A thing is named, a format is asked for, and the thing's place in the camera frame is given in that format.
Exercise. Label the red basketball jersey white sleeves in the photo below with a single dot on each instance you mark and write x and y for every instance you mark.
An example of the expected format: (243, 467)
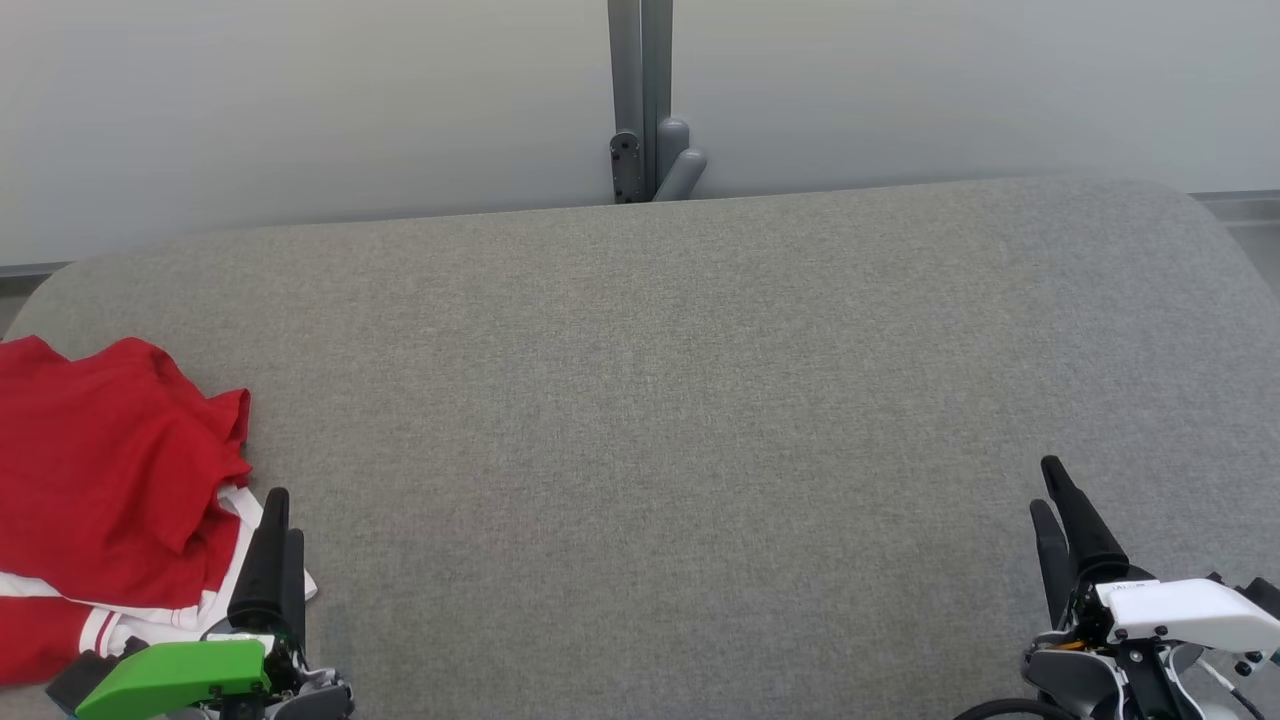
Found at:
(35, 635)

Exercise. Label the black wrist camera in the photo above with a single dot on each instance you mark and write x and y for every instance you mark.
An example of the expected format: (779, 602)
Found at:
(80, 682)
(1262, 597)

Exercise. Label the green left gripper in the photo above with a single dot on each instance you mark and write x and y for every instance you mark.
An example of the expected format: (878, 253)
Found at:
(170, 675)

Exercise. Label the grey fabric sofa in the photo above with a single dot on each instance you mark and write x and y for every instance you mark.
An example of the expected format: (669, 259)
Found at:
(650, 450)

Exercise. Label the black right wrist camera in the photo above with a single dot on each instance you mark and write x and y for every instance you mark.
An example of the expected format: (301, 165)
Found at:
(1262, 597)

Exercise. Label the red shorts with white trim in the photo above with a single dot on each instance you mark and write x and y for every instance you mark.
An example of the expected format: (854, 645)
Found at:
(100, 460)

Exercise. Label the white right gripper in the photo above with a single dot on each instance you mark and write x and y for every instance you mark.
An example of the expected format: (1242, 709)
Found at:
(1190, 610)

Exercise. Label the grey hinge plate with screws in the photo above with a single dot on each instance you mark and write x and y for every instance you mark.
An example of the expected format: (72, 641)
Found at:
(627, 168)

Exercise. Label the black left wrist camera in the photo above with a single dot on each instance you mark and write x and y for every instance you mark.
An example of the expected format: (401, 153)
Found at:
(80, 682)

